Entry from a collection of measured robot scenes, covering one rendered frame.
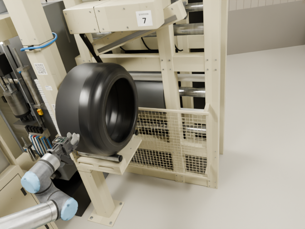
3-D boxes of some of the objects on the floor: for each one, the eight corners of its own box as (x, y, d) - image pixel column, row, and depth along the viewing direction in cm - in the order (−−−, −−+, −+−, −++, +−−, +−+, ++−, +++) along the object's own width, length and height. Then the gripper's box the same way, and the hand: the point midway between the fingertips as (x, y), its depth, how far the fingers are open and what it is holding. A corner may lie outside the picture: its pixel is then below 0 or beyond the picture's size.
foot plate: (87, 220, 226) (86, 219, 225) (101, 197, 246) (100, 196, 245) (112, 227, 216) (111, 226, 215) (125, 202, 237) (124, 201, 236)
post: (97, 216, 229) (-73, -167, 93) (104, 204, 239) (-40, -157, 104) (109, 219, 224) (-52, -180, 89) (115, 206, 234) (-20, -167, 99)
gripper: (56, 152, 112) (81, 126, 128) (41, 150, 115) (68, 124, 132) (62, 165, 117) (86, 138, 133) (48, 162, 120) (73, 136, 136)
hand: (77, 136), depth 133 cm, fingers closed
